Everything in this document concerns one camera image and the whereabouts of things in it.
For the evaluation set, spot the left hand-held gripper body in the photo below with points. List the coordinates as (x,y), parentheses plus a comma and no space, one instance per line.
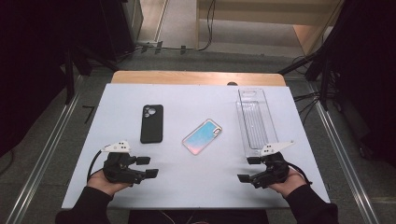
(120,169)

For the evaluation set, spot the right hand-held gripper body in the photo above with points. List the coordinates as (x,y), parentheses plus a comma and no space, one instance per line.
(274,169)

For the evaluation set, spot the black phone case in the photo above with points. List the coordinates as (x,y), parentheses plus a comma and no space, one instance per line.
(151,127)

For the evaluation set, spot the clear plastic rack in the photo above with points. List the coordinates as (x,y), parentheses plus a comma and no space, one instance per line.
(257,118)

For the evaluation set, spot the iridescent phone case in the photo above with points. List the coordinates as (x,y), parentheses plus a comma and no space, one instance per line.
(200,137)

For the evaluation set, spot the person's right hand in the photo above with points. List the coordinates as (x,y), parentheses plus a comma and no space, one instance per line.
(289,185)

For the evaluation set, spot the person's left hand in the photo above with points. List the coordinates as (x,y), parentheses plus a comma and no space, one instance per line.
(102,185)

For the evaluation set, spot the white board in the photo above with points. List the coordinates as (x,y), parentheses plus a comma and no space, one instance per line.
(193,180)

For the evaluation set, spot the wooden table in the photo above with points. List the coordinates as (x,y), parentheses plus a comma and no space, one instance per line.
(186,77)

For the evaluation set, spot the black metal stand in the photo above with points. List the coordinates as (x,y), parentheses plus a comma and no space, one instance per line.
(325,90)
(70,84)

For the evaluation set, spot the dark curtain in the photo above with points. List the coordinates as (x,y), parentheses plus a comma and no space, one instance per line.
(367,77)
(31,62)

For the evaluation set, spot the grey cabinet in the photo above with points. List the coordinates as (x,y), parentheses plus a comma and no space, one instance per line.
(134,18)

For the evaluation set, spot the beige wooden shelf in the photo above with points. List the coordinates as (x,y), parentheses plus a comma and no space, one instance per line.
(264,12)

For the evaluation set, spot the aluminium floor rail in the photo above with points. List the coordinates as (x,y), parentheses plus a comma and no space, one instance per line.
(44,160)
(344,158)

